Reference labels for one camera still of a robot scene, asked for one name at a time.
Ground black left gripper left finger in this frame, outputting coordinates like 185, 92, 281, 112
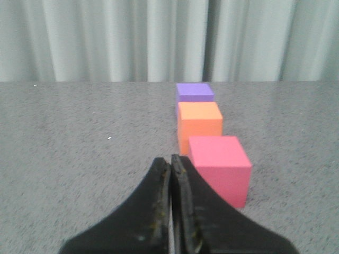
59, 157, 171, 253

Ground pink foam cube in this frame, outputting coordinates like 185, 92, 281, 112
189, 135, 253, 208

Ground purple foam cube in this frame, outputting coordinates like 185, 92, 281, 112
176, 83, 215, 113

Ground grey pleated curtain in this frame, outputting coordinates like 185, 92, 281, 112
1, 1, 338, 81

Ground orange foam cube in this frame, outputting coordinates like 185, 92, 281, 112
177, 102, 223, 155

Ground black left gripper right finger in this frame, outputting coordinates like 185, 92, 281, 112
171, 155, 297, 253

